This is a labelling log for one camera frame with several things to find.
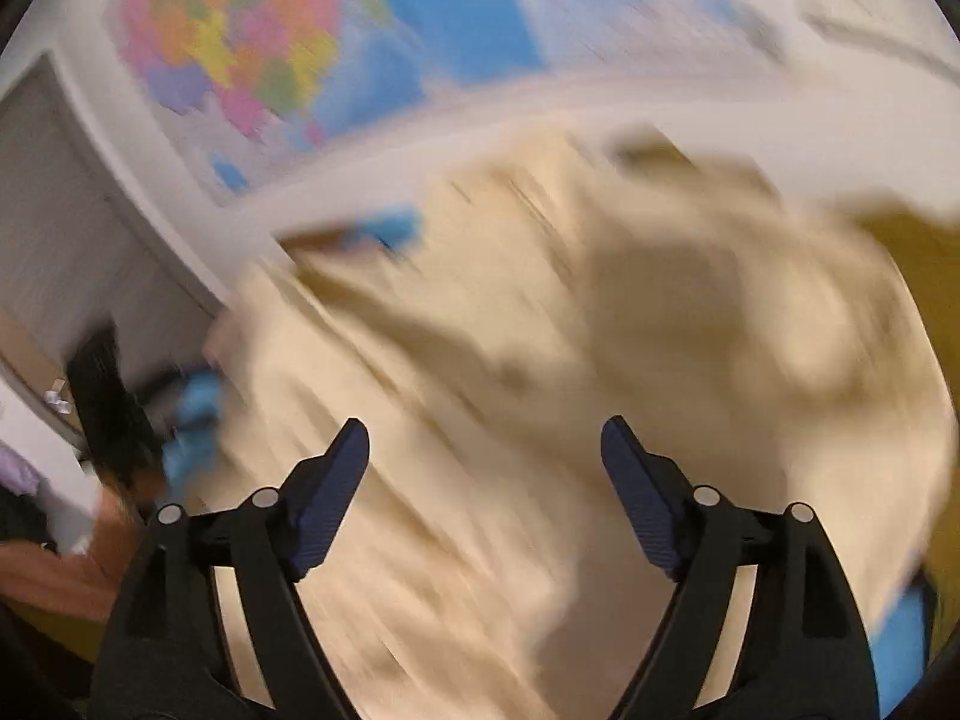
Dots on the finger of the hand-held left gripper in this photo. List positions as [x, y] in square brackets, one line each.
[195, 427]

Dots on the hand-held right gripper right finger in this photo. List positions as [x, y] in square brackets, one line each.
[645, 510]

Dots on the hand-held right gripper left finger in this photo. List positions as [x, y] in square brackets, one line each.
[330, 502]

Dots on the cream garment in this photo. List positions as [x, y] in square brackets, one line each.
[525, 352]

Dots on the purple garment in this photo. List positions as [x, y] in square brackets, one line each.
[16, 469]

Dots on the dark cloth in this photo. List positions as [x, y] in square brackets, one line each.
[22, 521]

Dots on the grey brown door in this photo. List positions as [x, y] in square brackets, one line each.
[75, 240]

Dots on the blue floral bedsheet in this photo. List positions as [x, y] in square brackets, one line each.
[900, 652]

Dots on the colourful wall map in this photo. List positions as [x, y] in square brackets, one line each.
[450, 15]

